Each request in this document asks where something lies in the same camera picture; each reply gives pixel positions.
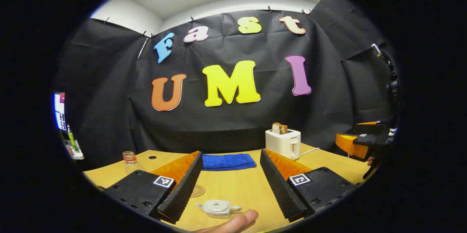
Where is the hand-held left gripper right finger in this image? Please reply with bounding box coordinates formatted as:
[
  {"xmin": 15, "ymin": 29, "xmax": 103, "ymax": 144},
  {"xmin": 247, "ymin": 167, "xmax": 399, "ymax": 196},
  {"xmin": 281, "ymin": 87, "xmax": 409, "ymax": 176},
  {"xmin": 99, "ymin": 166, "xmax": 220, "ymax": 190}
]
[{"xmin": 260, "ymin": 149, "xmax": 358, "ymax": 222}]

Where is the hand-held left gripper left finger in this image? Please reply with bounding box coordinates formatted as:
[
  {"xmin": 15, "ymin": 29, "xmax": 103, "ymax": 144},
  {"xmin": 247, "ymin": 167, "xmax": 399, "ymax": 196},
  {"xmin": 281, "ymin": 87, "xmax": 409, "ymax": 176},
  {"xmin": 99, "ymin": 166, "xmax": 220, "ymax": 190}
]
[{"xmin": 103, "ymin": 150, "xmax": 204, "ymax": 225}]

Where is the white floral teacup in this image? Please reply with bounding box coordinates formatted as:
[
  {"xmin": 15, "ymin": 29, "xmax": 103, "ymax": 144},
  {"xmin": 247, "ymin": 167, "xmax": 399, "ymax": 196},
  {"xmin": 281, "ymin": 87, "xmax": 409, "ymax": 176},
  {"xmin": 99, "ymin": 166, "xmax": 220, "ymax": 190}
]
[{"xmin": 195, "ymin": 199, "xmax": 242, "ymax": 219}]

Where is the clear plastic water bottle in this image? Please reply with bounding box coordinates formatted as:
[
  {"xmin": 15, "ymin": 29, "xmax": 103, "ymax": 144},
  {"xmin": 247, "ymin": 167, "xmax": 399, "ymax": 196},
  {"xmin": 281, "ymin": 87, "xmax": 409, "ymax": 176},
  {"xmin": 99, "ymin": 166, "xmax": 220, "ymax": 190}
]
[{"xmin": 122, "ymin": 151, "xmax": 145, "ymax": 176}]

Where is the green bottle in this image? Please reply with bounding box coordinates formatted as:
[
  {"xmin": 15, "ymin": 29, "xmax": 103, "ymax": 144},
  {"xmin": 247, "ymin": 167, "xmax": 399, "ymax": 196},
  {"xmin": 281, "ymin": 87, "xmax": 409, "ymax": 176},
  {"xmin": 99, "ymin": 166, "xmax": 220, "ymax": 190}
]
[{"xmin": 67, "ymin": 125, "xmax": 80, "ymax": 152}]

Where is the white toaster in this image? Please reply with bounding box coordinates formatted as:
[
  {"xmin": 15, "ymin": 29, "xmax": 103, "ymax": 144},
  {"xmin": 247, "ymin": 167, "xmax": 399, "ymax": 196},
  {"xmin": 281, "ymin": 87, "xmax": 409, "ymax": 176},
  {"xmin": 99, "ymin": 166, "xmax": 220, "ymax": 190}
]
[{"xmin": 265, "ymin": 129, "xmax": 301, "ymax": 160}]

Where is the blue towel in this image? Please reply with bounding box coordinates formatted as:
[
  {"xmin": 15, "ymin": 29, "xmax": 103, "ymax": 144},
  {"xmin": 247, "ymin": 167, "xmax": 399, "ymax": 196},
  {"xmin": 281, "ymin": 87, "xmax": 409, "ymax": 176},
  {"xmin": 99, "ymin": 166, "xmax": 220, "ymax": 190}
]
[{"xmin": 201, "ymin": 153, "xmax": 257, "ymax": 171}]

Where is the toast slice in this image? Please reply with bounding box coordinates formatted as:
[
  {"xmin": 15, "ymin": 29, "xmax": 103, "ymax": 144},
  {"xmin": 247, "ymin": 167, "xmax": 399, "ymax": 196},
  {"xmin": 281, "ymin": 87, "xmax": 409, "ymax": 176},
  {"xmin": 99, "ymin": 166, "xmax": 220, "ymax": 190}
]
[{"xmin": 272, "ymin": 122, "xmax": 289, "ymax": 135}]

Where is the black backdrop cloth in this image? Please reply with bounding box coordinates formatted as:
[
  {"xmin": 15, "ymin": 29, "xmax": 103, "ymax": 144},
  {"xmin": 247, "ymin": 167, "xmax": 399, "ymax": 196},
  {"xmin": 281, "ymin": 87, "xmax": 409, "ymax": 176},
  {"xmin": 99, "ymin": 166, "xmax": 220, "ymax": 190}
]
[{"xmin": 55, "ymin": 0, "xmax": 400, "ymax": 169}]

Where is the white side table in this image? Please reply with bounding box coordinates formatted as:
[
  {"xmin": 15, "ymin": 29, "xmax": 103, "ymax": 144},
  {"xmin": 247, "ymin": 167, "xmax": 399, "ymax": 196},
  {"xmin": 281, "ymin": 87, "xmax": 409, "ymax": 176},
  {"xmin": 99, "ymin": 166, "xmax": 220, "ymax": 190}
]
[{"xmin": 65, "ymin": 140, "xmax": 85, "ymax": 160}]

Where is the computer monitor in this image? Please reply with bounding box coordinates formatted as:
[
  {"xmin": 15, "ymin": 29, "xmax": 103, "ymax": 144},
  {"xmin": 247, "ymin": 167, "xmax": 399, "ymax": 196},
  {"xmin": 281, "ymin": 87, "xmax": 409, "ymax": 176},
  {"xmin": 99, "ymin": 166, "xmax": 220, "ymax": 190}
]
[{"xmin": 54, "ymin": 92, "xmax": 67, "ymax": 131}]

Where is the white pole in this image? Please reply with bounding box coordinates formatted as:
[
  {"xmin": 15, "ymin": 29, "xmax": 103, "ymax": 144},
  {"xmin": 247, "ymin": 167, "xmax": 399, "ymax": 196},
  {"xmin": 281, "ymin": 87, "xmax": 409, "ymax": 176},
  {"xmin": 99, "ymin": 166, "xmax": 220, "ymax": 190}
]
[{"xmin": 137, "ymin": 38, "xmax": 149, "ymax": 60}]

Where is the black camera stand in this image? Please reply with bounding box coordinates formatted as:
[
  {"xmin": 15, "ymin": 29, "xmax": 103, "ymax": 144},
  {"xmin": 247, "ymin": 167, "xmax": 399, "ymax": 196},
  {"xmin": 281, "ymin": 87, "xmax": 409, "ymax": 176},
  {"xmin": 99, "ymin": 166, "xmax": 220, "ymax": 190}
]
[{"xmin": 371, "ymin": 43, "xmax": 399, "ymax": 117}]

